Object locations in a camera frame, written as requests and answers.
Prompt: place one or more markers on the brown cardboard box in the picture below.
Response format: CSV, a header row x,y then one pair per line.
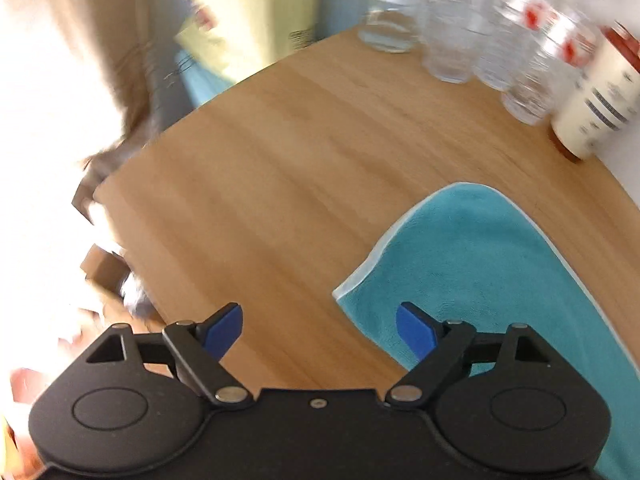
x,y
105,271

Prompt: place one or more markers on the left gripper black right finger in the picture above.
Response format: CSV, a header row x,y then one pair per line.
x,y
446,352

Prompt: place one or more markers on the teal towel with white trim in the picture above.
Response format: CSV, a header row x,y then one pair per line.
x,y
467,252

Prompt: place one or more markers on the clear water bottle red label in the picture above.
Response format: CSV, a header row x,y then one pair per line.
x,y
451,37

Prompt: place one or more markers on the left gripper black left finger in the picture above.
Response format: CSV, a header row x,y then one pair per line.
x,y
178,367

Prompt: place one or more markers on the glass jar with white lid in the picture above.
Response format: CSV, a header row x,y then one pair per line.
x,y
390,25

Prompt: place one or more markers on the white cup with red lid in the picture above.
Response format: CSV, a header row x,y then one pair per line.
x,y
605,100

